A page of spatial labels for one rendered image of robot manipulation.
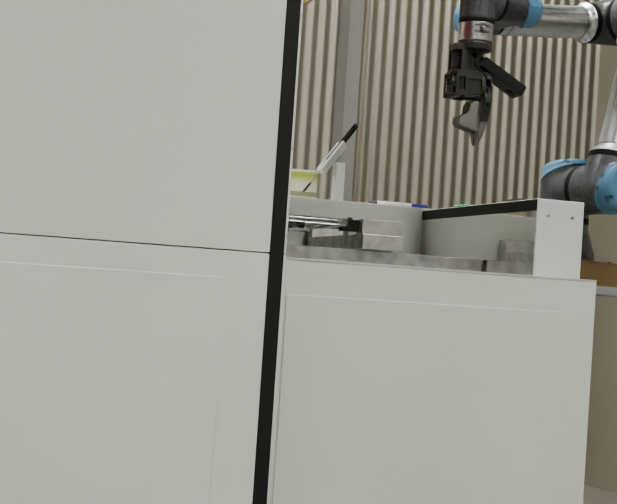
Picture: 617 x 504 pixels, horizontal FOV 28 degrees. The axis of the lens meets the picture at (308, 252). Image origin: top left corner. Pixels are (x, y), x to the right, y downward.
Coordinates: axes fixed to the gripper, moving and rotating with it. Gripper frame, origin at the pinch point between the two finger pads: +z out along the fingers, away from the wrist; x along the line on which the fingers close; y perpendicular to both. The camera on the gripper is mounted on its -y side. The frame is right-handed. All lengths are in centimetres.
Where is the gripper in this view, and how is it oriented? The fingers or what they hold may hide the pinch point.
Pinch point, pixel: (478, 140)
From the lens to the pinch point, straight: 268.0
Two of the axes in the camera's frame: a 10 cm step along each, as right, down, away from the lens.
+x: 2.9, -0.1, -9.6
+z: -0.7, 10.0, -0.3
